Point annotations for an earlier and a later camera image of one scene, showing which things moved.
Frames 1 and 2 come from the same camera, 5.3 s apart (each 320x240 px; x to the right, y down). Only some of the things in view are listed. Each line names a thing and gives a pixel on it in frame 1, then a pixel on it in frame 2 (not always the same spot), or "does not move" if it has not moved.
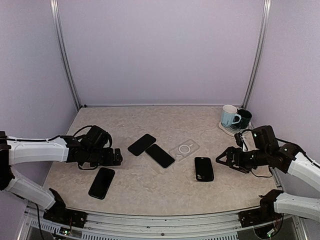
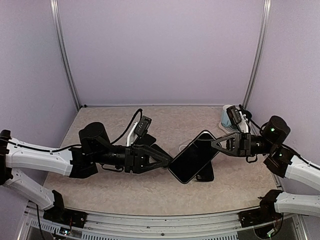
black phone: [101, 183] → [192, 161]
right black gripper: [232, 150] → [242, 144]
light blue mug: [229, 116] does not move
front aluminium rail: [32, 226] does not move
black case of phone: [204, 170] does not move
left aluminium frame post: [63, 49] does not move
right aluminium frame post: [260, 51] does not move
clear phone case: [184, 150] → [177, 145]
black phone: [141, 144] does not move
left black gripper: [118, 157] → [134, 159]
